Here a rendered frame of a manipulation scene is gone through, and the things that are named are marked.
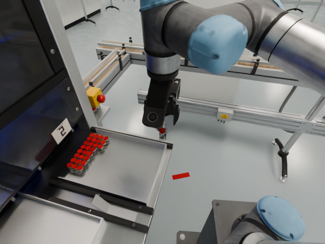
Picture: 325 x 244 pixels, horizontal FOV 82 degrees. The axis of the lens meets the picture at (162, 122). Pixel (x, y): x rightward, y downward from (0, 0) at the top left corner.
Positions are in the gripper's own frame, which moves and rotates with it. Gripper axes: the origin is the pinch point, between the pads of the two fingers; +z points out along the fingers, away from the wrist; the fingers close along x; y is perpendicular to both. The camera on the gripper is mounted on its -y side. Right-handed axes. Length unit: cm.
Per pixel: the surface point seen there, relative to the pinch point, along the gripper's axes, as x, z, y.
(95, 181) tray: 23.8, 24.4, -11.0
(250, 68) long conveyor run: -39, 28, 86
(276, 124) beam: -73, 73, 84
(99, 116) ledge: 40, 28, 23
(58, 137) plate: 39.0, 12.0, -2.7
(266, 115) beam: -63, 66, 85
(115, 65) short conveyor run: 51, 26, 68
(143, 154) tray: 10.1, 25.7, 5.4
